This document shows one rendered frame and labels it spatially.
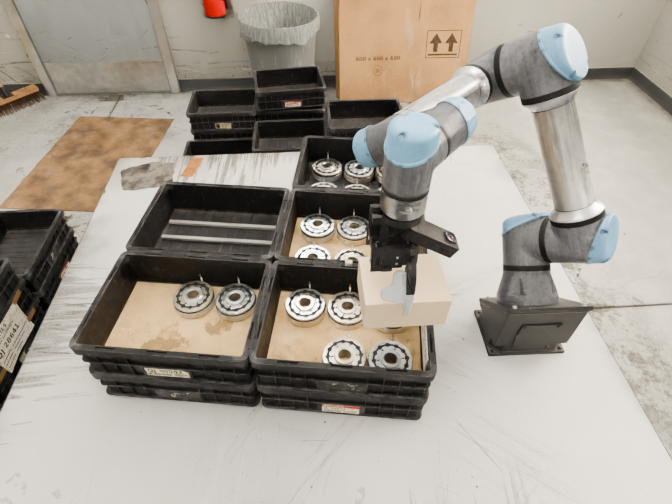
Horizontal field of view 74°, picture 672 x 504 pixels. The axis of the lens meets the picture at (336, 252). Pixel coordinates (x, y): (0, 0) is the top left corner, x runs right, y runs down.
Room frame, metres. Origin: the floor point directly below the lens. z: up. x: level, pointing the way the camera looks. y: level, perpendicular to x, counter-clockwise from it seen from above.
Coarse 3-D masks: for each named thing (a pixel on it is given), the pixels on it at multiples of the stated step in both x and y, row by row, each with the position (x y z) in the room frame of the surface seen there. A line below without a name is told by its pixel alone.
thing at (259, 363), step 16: (272, 272) 0.74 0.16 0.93; (272, 288) 0.69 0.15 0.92; (256, 336) 0.55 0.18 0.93; (432, 336) 0.55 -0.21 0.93; (256, 352) 0.51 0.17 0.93; (432, 352) 0.51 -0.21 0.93; (256, 368) 0.48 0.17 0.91; (272, 368) 0.48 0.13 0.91; (288, 368) 0.48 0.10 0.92; (304, 368) 0.47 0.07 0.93; (320, 368) 0.47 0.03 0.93; (336, 368) 0.47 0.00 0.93; (352, 368) 0.47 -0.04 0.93; (368, 368) 0.47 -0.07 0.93; (384, 368) 0.47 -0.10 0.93; (432, 368) 0.47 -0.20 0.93
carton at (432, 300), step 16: (432, 256) 0.61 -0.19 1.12; (368, 272) 0.57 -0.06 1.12; (384, 272) 0.57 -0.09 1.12; (432, 272) 0.57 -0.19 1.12; (368, 288) 0.53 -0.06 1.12; (416, 288) 0.53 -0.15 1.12; (432, 288) 0.53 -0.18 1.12; (368, 304) 0.49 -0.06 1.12; (384, 304) 0.49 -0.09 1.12; (400, 304) 0.50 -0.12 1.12; (416, 304) 0.50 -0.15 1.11; (432, 304) 0.50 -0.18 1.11; (448, 304) 0.50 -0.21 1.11; (368, 320) 0.49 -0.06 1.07; (384, 320) 0.49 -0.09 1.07; (400, 320) 0.50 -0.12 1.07; (416, 320) 0.50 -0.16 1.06; (432, 320) 0.50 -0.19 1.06
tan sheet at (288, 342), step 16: (288, 320) 0.66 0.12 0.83; (272, 336) 0.61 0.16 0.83; (288, 336) 0.61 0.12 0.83; (304, 336) 0.61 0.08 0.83; (320, 336) 0.61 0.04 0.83; (336, 336) 0.61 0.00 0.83; (352, 336) 0.61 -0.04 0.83; (368, 336) 0.61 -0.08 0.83; (384, 336) 0.61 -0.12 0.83; (400, 336) 0.62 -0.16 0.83; (416, 336) 0.62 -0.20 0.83; (272, 352) 0.57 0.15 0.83; (288, 352) 0.57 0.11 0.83; (304, 352) 0.57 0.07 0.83; (320, 352) 0.57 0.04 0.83; (368, 352) 0.57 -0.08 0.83; (416, 352) 0.57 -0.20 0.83; (416, 368) 0.53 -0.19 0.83
